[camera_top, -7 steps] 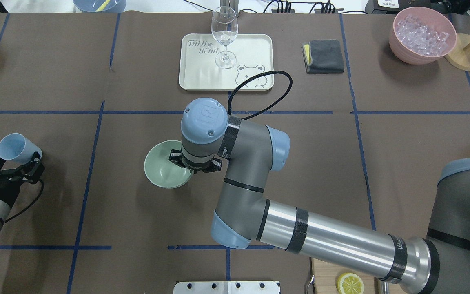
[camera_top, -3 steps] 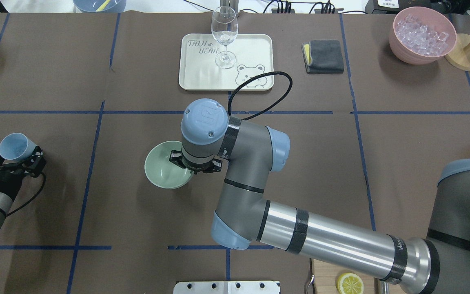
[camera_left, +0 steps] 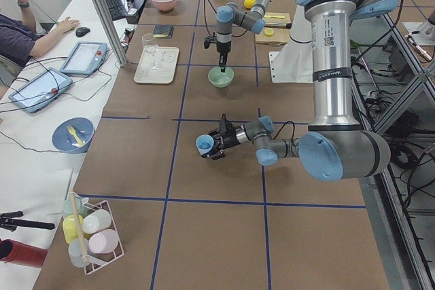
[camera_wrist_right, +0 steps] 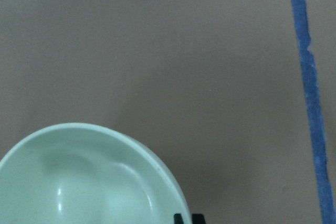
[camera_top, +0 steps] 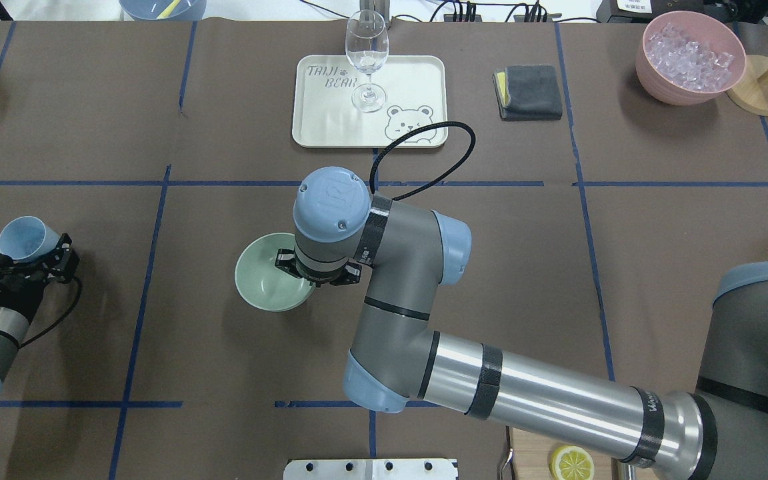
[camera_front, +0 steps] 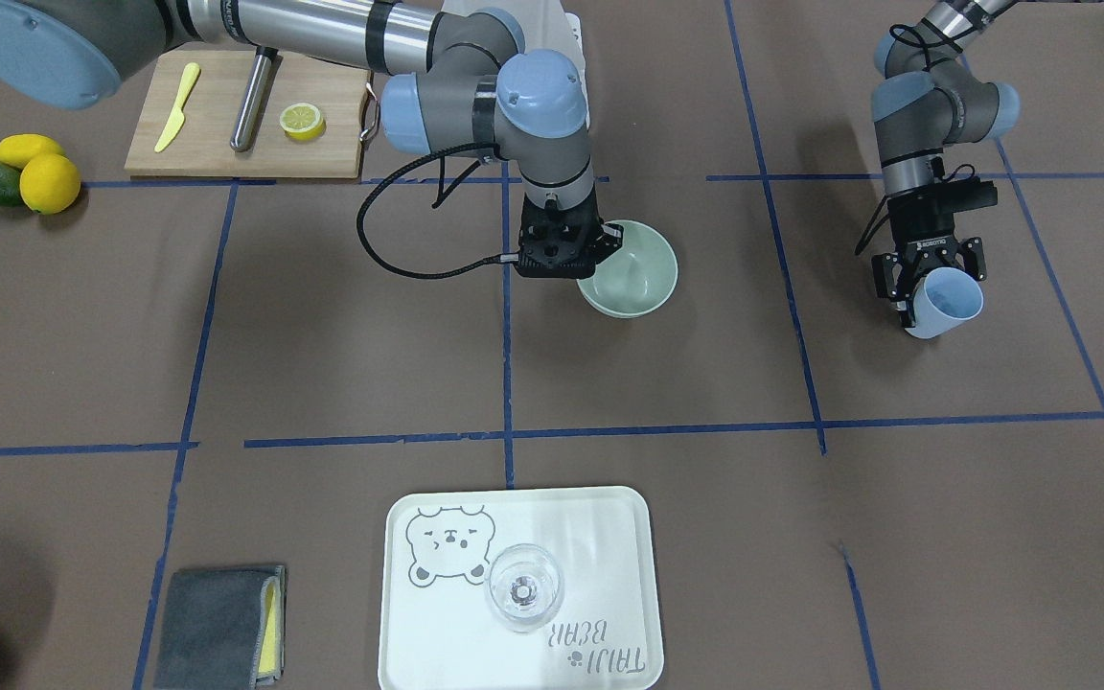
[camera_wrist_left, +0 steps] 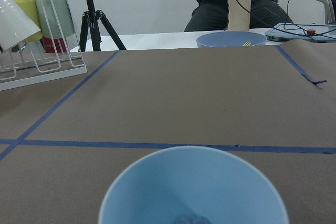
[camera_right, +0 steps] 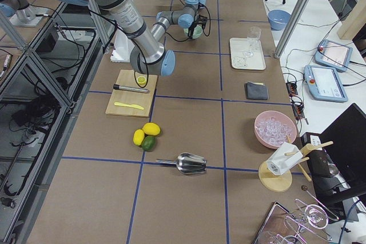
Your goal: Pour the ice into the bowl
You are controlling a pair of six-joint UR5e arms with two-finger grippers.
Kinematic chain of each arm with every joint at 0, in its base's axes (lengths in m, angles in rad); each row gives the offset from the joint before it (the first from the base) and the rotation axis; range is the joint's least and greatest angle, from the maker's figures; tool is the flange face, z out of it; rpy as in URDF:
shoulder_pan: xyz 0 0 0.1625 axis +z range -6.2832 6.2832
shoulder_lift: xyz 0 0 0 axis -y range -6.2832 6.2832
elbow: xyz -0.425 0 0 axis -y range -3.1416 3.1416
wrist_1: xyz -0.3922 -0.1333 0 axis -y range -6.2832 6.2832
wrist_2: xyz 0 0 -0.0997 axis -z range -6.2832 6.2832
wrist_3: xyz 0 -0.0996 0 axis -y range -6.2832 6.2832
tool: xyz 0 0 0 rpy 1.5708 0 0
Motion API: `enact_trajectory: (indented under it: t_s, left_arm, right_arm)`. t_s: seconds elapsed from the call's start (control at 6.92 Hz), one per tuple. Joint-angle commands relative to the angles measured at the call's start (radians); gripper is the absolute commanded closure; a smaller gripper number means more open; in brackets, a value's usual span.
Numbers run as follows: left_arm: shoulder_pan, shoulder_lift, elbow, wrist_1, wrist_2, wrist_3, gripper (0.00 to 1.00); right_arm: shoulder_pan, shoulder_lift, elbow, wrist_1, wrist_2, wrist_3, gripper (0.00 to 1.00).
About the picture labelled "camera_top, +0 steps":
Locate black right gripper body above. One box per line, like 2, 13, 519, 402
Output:
274, 249, 362, 287

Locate light blue plastic cup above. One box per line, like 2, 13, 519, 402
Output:
0, 216, 61, 263

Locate light green bowl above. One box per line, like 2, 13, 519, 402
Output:
234, 232, 314, 312

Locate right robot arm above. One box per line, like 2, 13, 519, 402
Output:
277, 167, 768, 479

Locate clear ice cubes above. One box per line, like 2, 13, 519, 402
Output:
644, 22, 735, 92

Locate pink bowl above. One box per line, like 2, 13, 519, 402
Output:
636, 10, 745, 106

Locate wooden stand with round base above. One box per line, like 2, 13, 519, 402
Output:
725, 0, 768, 117

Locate cream bear serving tray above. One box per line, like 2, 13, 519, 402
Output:
292, 55, 447, 148

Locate clear wine glass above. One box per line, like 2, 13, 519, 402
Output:
345, 9, 389, 113

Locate grey folded cloth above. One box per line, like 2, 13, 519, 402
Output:
493, 65, 563, 121

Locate wooden cutting board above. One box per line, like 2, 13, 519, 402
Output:
497, 427, 658, 479

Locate black power strip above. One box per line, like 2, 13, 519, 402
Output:
435, 7, 527, 23

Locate half lemon slice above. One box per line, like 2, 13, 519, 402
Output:
549, 445, 595, 480

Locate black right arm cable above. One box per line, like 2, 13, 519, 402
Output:
369, 121, 477, 202

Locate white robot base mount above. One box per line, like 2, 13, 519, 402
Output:
283, 458, 459, 479

